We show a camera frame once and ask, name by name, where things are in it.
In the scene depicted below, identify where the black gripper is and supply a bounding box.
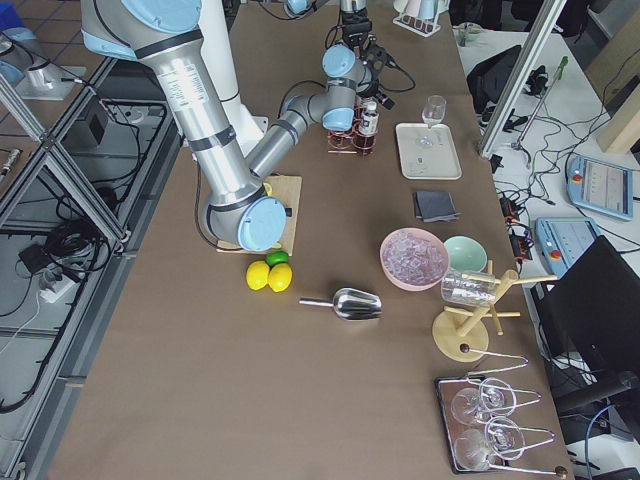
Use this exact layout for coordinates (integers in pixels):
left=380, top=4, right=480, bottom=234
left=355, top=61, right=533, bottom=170
left=341, top=9, right=372, bottom=48
left=357, top=64, right=380, bottom=99

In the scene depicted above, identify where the tea bottle white cap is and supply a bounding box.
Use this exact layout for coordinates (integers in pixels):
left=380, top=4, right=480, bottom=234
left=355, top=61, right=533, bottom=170
left=355, top=100, right=379, bottom=156

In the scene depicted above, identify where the copper wire bottle basket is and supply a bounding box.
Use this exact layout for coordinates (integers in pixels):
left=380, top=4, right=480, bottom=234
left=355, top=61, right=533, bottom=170
left=327, top=98, right=377, bottom=156

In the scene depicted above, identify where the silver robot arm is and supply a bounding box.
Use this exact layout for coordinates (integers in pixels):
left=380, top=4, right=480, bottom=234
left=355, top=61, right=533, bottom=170
left=284, top=0, right=373, bottom=50
left=81, top=1, right=374, bottom=252

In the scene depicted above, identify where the clear wine glass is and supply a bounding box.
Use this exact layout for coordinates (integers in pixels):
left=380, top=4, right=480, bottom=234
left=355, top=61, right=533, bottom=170
left=418, top=95, right=447, bottom=148

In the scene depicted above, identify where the pale blue cup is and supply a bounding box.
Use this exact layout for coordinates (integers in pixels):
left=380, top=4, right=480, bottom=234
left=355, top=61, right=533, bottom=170
left=418, top=0, right=439, bottom=20

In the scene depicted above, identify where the cream rabbit tray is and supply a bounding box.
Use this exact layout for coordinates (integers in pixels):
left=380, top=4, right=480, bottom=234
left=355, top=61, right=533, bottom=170
left=395, top=123, right=462, bottom=180

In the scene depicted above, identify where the grey folded cloth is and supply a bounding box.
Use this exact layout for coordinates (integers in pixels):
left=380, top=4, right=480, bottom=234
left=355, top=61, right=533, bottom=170
left=414, top=190, right=459, bottom=223

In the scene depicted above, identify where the bamboo cutting board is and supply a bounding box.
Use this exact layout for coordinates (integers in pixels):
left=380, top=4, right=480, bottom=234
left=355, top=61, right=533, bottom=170
left=215, top=174, right=302, bottom=254

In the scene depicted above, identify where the reacher grabber tool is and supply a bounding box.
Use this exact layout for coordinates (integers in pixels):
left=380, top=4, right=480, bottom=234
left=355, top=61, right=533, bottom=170
left=511, top=56, right=569, bottom=151

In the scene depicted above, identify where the clear ice cubes pile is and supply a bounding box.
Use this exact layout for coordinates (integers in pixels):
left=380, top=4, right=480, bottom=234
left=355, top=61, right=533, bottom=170
left=382, top=232, right=448, bottom=286

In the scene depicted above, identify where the pink bowl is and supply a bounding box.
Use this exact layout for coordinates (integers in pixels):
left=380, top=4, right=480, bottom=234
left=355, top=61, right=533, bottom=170
left=379, top=228, right=449, bottom=291

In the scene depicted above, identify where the green bowl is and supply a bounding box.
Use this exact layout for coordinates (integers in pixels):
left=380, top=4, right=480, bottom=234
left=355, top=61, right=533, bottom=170
left=444, top=236, right=488, bottom=272

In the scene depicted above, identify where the green lime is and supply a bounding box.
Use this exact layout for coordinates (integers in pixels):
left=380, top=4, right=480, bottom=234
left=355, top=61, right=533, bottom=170
left=265, top=250, right=289, bottom=267

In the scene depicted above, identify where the yellow lemon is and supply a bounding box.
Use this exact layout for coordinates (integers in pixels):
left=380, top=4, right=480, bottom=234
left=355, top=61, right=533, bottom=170
left=268, top=263, right=293, bottom=293
left=245, top=260, right=270, bottom=291

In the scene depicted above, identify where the clear glass mug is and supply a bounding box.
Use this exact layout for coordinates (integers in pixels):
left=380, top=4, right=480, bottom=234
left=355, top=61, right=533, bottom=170
left=440, top=269, right=498, bottom=306

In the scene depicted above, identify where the steel ice scoop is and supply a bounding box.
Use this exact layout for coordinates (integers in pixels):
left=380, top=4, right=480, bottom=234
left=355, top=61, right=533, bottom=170
left=299, top=287, right=382, bottom=321

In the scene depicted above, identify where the blue teach pendant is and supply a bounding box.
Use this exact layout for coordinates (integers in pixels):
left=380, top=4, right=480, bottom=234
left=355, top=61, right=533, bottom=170
left=535, top=217, right=600, bottom=278
left=567, top=156, right=633, bottom=221

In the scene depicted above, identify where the black monitor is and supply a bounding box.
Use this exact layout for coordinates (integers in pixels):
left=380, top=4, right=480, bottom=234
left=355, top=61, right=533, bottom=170
left=534, top=236, right=639, bottom=379

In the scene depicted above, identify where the hanging wine glass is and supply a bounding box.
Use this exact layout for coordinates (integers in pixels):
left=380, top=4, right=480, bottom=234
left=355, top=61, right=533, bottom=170
left=454, top=417, right=524, bottom=471
left=450, top=377, right=518, bottom=426

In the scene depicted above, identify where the dark glass rack tray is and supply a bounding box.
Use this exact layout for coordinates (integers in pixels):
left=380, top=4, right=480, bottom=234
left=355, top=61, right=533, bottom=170
left=435, top=353, right=568, bottom=479

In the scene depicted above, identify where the aluminium frame post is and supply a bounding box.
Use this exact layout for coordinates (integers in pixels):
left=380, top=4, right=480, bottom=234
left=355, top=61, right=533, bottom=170
left=478, top=0, right=566, bottom=159

